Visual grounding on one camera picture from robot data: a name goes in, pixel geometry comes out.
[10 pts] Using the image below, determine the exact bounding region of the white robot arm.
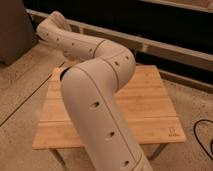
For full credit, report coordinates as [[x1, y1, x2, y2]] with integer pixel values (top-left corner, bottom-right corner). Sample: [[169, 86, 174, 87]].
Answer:
[[37, 11, 153, 171]]

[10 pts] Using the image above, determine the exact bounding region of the wooden folding table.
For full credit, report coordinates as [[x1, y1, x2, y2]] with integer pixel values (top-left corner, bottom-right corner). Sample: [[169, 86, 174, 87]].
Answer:
[[32, 66, 186, 150]]

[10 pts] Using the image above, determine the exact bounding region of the metal table leg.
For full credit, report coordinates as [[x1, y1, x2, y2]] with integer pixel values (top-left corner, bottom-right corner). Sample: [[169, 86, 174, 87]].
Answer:
[[49, 149, 66, 168]]

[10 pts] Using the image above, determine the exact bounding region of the black cable on floor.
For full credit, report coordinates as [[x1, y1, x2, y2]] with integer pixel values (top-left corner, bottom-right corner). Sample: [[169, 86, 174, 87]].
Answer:
[[193, 119, 213, 160]]

